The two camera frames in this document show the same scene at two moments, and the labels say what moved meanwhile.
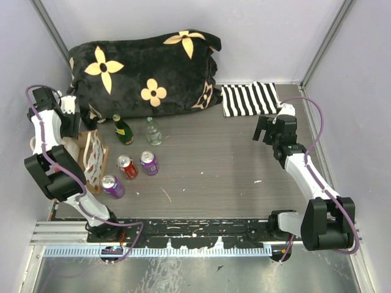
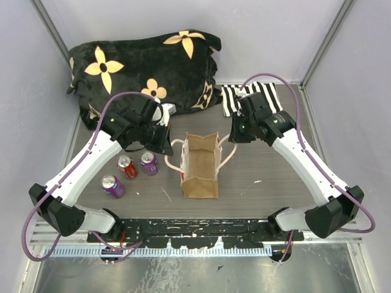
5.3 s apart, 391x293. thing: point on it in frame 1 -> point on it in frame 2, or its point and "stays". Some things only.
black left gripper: x=73 y=131 -> x=164 y=146
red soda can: x=126 y=164 stays
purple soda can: x=148 y=161 stays
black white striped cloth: x=253 y=99 stays
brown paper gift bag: x=90 y=152 -> x=200 y=160
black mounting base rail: x=190 y=232 stays
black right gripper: x=265 y=123 -> x=234 y=136
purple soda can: x=111 y=185 stays
